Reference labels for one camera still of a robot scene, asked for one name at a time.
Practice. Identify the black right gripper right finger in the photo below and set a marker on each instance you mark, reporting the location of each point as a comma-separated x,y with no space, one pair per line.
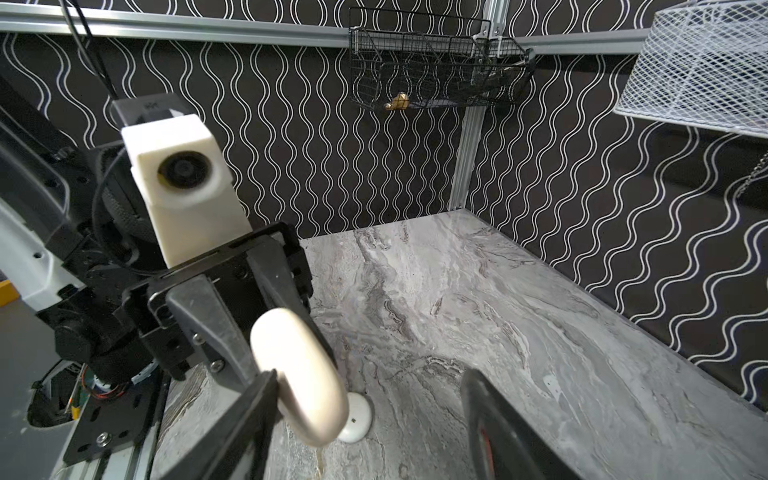
502,444

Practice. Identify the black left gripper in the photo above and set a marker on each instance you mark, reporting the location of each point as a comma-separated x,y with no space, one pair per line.
202,311

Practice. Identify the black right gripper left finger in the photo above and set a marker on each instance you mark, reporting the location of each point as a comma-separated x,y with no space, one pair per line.
237,446

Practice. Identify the cream earbud charging case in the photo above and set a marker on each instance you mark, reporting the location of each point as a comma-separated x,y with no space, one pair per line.
311,396

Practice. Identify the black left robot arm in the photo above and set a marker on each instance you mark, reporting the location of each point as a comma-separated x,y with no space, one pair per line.
141,252

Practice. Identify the white round disc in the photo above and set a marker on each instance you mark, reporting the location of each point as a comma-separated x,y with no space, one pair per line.
359,421

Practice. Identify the small brass object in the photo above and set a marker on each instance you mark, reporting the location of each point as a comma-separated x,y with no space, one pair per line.
400,102

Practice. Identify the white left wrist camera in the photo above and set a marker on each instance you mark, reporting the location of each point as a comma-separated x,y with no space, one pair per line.
186,185

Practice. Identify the black wire basket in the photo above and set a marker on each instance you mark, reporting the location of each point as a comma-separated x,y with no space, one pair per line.
439,60

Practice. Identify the aluminium corner frame post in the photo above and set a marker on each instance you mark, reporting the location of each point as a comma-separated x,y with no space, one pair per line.
495,12

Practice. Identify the white wire mesh basket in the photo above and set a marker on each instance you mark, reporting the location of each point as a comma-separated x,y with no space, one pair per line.
703,64

